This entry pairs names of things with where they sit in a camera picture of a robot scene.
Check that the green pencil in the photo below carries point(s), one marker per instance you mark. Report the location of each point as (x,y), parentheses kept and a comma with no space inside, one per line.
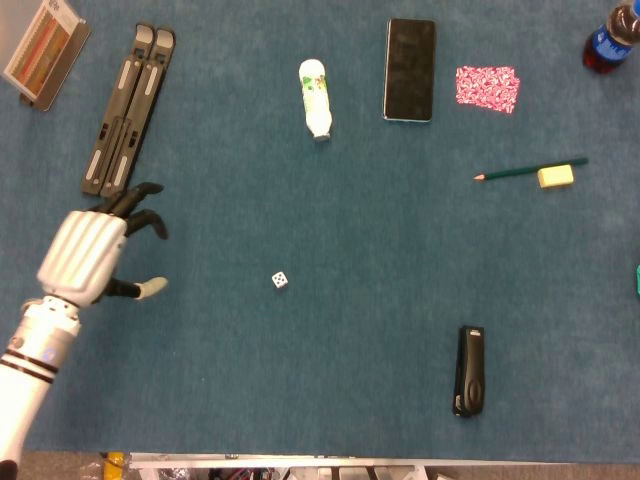
(520,171)

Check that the aluminium frame rail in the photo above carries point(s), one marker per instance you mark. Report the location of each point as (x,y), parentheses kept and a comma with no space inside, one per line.
(270,461)

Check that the white die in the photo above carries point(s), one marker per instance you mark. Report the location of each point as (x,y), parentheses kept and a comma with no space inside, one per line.
(279,280)

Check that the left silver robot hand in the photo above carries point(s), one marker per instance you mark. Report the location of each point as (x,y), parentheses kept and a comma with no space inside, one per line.
(80,255)

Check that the white small bottle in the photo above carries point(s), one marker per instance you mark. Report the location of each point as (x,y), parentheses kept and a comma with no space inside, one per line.
(315,97)

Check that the green object at table edge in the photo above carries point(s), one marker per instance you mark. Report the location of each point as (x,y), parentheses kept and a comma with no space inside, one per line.
(637,282)

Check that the cola bottle with blue label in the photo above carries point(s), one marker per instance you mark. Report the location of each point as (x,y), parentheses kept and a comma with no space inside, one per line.
(611,42)

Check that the yellow object under table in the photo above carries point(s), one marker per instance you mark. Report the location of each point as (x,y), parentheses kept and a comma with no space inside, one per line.
(115,462)

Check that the black folding laptop stand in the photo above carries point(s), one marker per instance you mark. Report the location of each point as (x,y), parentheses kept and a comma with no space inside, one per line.
(127,110)

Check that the black smartphone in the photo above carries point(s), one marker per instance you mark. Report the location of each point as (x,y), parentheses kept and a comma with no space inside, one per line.
(409,70)

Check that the black stapler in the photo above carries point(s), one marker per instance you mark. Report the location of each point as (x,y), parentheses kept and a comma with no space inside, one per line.
(470,372)

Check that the yellow eraser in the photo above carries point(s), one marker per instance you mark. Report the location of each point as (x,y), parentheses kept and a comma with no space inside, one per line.
(555,176)

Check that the blue felt table mat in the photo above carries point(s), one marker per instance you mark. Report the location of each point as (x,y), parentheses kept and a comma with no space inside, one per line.
(320,310)

